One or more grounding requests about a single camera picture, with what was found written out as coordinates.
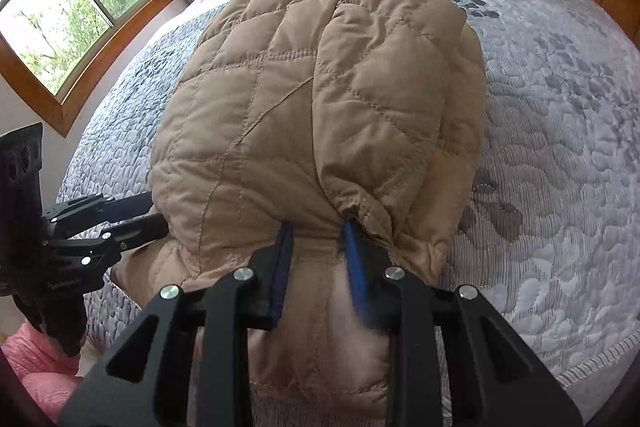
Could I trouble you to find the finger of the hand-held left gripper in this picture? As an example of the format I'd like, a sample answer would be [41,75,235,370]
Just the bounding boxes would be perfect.
[62,213,171,265]
[44,192,154,229]

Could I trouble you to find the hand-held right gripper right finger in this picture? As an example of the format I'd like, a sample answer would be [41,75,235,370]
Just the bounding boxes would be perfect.
[340,218,583,427]

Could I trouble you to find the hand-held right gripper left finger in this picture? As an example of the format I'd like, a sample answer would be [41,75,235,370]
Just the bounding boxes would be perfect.
[57,224,296,427]

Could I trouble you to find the tan quilted jacket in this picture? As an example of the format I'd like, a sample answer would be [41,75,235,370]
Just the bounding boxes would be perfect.
[110,0,489,421]

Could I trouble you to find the person's left forearm pink sleeve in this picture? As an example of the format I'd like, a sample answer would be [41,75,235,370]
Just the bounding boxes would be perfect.
[0,321,87,424]

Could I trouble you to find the person's left hand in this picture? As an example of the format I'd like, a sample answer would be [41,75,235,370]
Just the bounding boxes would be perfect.
[12,284,87,358]

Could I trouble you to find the grey floral quilted bedspread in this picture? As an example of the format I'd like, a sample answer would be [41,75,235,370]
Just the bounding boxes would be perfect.
[56,0,640,427]

